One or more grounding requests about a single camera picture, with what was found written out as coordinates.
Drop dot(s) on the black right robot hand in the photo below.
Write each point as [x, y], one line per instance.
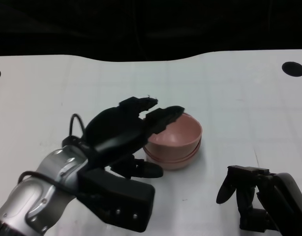
[283, 196]

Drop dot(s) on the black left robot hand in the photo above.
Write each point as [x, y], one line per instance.
[111, 132]

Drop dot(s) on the pink plastic bowl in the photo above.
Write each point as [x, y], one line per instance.
[194, 153]
[183, 132]
[175, 165]

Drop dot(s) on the black background cloth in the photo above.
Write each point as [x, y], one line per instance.
[151, 27]

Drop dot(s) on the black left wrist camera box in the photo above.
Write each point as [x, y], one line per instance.
[121, 199]

